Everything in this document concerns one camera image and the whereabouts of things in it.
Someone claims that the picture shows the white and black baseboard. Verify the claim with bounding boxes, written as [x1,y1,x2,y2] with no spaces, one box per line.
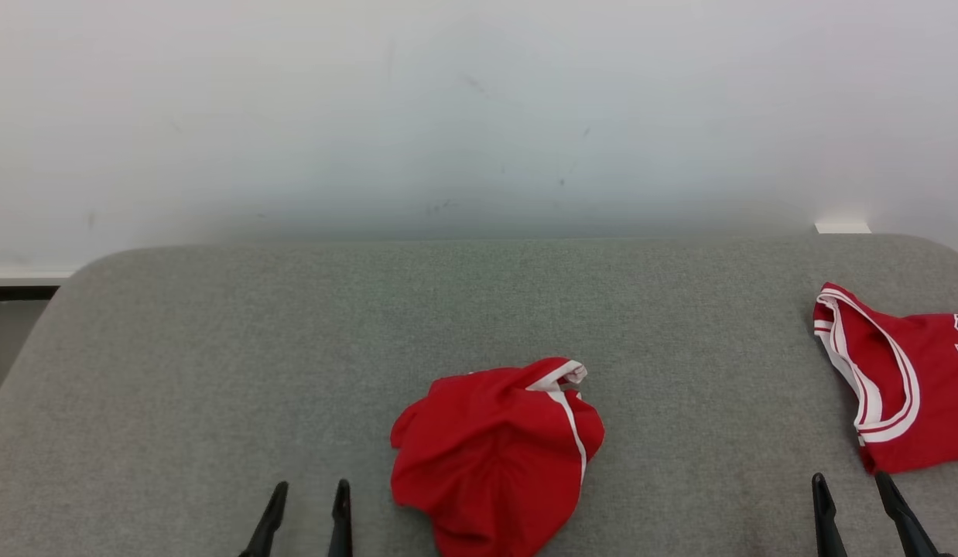
[0,267,76,302]

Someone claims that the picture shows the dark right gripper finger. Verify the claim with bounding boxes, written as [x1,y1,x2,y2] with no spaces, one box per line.
[874,471,945,557]
[811,473,849,557]

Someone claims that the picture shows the red jersey with white trim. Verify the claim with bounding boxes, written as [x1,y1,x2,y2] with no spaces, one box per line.
[813,282,958,475]

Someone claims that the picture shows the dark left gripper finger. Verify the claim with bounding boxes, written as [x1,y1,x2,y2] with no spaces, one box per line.
[239,480,290,557]
[328,479,354,557]

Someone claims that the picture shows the red shorts with white stripe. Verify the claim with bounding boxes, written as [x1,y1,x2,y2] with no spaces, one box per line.
[390,357,606,557]

